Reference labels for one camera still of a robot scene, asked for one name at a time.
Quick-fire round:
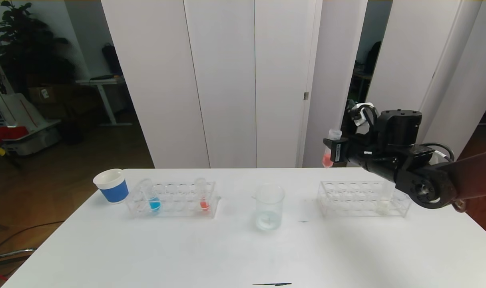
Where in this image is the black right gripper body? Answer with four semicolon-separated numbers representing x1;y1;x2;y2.
330;137;375;172

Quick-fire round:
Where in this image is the test tube with red pigment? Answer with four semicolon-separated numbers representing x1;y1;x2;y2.
322;129;343;168
195;178;211;212

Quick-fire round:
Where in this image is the test tube with blue pigment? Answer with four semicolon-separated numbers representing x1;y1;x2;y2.
141;179;162;214

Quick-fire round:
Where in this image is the clear plastic test tube rack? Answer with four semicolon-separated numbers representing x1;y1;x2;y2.
317;180;413;218
127;181;221;219

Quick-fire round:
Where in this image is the test tube with white pigment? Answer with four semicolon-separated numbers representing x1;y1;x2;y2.
378;181;398;214

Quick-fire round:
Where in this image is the clear glass beaker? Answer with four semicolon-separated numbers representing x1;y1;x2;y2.
252;184;286;231

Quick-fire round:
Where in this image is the white folding screen panel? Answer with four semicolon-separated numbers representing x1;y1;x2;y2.
302;0;368;168
254;0;323;168
183;0;257;169
399;0;486;166
347;0;462;168
101;0;210;169

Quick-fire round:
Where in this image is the blue paper cup white rim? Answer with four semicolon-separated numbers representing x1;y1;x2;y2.
93;168;129;204

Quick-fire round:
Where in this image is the black backpack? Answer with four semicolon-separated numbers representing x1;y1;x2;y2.
102;44;124;79

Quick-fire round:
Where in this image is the white office desk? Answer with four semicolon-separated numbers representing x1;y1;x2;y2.
76;75;133;128

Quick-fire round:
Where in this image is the brown cardboard box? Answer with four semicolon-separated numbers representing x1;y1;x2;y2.
28;85;70;108

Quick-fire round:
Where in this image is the grey plastic crate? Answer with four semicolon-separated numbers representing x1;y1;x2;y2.
5;130;62;157

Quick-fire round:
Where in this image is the white panel with red stripe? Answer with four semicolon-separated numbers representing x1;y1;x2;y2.
3;93;62;134

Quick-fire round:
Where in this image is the dark green potted plant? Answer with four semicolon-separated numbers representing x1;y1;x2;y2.
0;0;76;96

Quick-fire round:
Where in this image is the red plastic bin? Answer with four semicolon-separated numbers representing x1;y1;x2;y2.
0;127;30;143

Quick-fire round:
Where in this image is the chrome chair leg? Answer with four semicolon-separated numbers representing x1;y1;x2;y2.
0;249;36;264

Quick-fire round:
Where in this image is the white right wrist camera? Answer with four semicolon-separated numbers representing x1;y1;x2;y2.
353;103;377;126

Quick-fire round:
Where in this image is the black floor cable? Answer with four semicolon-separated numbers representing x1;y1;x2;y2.
0;221;66;256

